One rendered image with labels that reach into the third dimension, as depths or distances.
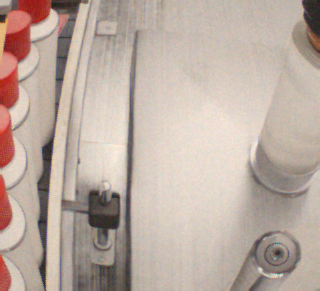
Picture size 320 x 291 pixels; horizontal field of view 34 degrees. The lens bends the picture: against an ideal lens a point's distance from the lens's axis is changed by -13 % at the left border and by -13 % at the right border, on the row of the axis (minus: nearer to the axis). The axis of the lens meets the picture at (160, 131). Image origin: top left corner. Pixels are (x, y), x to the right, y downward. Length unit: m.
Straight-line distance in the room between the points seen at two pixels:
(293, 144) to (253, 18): 0.38
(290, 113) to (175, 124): 0.16
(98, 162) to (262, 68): 0.24
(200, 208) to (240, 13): 0.41
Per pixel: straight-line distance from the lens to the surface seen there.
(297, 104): 0.51
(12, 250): 0.36
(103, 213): 0.51
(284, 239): 0.35
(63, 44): 0.71
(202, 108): 0.65
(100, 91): 0.72
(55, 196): 0.52
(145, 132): 0.62
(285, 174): 0.58
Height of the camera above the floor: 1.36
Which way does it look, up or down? 50 degrees down
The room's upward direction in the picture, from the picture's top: 11 degrees clockwise
